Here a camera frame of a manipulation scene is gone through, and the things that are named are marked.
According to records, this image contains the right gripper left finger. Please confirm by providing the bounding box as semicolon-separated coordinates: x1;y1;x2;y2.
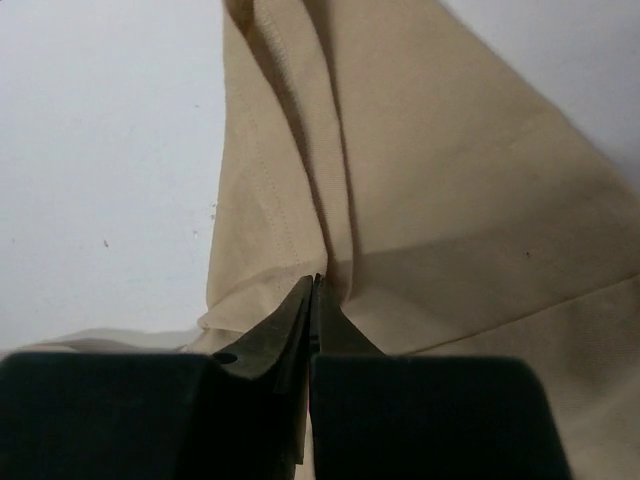
1;276;313;479

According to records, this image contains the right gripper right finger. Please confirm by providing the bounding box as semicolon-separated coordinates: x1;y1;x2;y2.
309;277;570;479

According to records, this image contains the beige t shirt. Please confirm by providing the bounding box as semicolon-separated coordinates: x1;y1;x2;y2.
2;1;639;479

